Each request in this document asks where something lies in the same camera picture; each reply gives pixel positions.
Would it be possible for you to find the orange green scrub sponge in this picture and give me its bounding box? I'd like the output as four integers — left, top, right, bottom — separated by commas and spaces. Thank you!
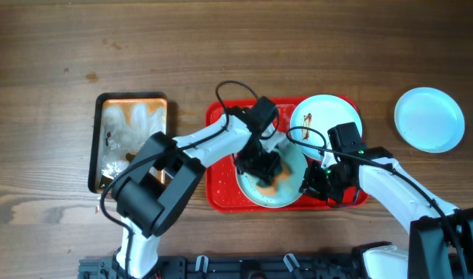
256, 164, 291, 196

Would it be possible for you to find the white plate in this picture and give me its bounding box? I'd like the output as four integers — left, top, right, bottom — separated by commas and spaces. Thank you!
236, 143, 308, 208
289, 95, 363, 149
394, 87, 465, 153

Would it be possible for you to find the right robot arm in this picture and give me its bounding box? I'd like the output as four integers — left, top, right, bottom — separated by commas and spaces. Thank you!
300, 122, 473, 278

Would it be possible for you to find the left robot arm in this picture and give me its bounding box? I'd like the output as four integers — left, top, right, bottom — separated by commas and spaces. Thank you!
107, 97, 282, 278

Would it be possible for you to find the red plastic tray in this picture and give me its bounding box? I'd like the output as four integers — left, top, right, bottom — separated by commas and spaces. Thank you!
205, 95, 362, 213

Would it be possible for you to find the black rimmed orange wash tray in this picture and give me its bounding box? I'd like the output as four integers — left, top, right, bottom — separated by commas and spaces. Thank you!
88, 91, 167, 194

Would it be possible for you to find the right black cable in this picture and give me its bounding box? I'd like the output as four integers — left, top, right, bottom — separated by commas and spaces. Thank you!
285, 126, 470, 279

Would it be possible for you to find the black cable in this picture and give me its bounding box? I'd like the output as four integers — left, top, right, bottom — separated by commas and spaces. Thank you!
99, 80, 280, 279
285, 126, 470, 279

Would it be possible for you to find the left black cable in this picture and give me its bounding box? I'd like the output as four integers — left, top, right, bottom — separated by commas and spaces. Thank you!
99, 80, 280, 279

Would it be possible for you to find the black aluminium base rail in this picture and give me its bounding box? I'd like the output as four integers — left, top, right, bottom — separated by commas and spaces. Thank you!
78, 253, 377, 279

